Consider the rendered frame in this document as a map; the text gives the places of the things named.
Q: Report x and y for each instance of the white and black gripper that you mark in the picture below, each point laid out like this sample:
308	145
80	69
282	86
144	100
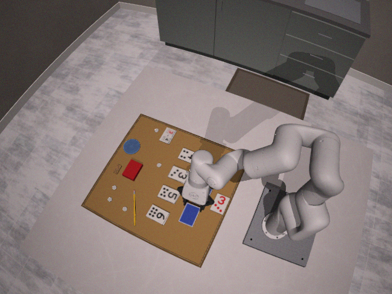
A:
199	196

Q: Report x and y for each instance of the blue round disc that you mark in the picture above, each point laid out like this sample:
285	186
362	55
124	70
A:
131	146

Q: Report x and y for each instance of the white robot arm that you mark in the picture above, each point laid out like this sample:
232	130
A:
307	205

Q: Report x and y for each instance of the red rectangular box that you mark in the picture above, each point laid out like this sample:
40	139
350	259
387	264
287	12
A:
132	170

